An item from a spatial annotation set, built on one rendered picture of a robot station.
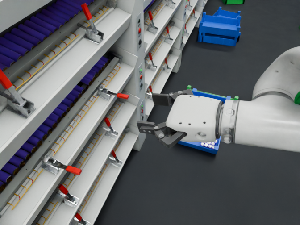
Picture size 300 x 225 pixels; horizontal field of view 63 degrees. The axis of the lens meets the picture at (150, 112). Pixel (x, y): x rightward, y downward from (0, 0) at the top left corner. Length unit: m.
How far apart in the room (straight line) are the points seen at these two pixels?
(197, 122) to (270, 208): 0.82
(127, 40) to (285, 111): 0.55
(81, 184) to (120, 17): 0.52
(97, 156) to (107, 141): 0.07
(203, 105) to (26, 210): 0.43
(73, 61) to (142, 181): 0.74
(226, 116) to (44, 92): 0.35
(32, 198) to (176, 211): 0.66
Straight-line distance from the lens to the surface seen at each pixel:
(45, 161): 0.62
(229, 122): 0.47
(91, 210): 0.99
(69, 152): 0.66
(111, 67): 0.83
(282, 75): 0.51
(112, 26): 0.72
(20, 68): 0.54
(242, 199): 1.21
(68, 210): 0.80
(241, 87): 1.71
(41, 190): 0.62
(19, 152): 0.64
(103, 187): 1.02
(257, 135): 0.47
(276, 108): 0.48
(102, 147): 0.88
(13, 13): 0.43
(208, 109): 0.50
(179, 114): 0.49
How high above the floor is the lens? 1.04
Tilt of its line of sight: 46 degrees down
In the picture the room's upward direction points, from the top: straight up
